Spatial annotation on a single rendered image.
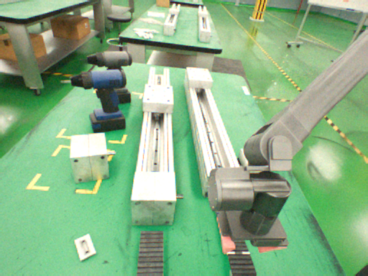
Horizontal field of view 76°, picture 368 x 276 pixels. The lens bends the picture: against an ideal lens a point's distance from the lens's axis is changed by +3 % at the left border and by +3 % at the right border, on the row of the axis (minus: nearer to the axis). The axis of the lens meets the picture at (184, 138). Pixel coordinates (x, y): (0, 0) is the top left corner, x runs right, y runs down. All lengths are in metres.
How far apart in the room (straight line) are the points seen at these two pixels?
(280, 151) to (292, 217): 0.38
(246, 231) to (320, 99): 0.26
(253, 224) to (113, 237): 0.32
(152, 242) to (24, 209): 0.33
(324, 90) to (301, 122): 0.08
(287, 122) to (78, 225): 0.51
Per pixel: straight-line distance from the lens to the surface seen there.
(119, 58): 1.03
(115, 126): 0.90
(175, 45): 2.18
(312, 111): 0.46
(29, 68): 2.92
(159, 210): 0.57
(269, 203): 0.40
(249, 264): 0.57
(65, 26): 4.32
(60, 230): 0.64
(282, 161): 0.39
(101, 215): 0.65
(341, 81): 0.51
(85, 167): 0.69
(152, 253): 0.55
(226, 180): 0.37
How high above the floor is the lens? 1.29
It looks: 35 degrees down
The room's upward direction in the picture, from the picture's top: 8 degrees clockwise
